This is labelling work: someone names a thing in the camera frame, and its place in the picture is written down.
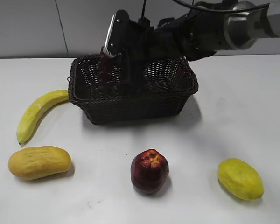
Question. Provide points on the orange yellow mango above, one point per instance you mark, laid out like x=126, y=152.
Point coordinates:
x=37, y=162

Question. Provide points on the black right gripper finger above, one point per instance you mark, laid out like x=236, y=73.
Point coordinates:
x=133, y=79

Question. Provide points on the yellow banana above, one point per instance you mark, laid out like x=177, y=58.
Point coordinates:
x=35, y=112

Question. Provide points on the red apple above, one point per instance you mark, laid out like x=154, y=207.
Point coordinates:
x=149, y=171

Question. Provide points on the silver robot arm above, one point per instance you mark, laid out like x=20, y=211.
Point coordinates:
x=204, y=30

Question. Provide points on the dark brown wicker basket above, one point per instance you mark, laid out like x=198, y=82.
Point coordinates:
x=169, y=85

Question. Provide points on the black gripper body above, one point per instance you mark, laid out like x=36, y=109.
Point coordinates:
x=146, y=43

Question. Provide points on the yellow lemon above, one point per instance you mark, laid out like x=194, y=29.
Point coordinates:
x=240, y=179

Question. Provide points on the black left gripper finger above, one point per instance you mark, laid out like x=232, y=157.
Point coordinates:
x=116, y=33

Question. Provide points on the purple grape bunch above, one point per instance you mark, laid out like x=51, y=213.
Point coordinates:
x=105, y=67

